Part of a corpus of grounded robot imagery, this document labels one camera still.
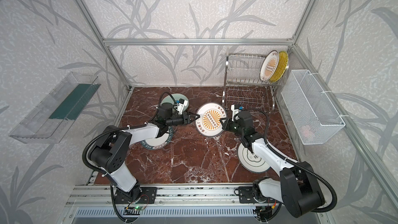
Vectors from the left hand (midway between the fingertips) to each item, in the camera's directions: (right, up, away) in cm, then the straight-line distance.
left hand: (199, 114), depth 85 cm
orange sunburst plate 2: (+39, +28, +1) cm, 48 cm away
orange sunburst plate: (+5, -6, +1) cm, 8 cm away
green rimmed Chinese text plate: (-24, -17, +3) cm, 29 cm away
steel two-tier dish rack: (+31, +18, +30) cm, 47 cm away
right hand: (+12, 0, 0) cm, 12 cm away
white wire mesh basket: (+48, 0, -25) cm, 54 cm away
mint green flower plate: (-17, +8, -1) cm, 19 cm away
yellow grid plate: (+44, +25, -5) cm, 51 cm away
